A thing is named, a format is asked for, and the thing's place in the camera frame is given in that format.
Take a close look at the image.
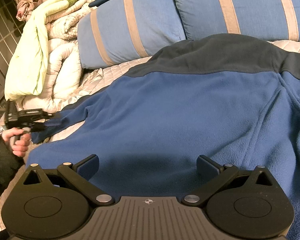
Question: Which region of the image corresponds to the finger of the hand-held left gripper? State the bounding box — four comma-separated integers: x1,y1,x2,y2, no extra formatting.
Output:
41,113,63,121
32,120,64,132

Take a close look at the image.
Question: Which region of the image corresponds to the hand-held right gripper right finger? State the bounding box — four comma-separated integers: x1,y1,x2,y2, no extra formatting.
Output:
181,154,278,207

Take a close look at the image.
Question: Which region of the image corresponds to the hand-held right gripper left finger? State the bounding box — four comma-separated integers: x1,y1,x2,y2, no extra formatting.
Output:
23,154,115,204

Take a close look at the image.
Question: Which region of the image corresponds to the blue fleece jacket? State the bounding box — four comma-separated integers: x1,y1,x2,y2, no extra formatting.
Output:
26,33,300,240

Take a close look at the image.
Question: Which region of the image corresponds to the person's left hand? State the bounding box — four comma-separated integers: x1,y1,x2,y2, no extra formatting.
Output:
2,128,31,158

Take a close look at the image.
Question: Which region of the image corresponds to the light green comforter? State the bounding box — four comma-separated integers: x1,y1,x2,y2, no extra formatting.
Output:
4,0,95,101

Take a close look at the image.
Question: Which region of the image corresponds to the dark gridded window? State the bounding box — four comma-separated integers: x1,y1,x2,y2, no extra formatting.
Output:
0,0,24,113

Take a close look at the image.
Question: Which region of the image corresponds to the blue striped pillow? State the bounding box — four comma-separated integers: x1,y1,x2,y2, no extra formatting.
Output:
168,0,300,42
77,0,187,69

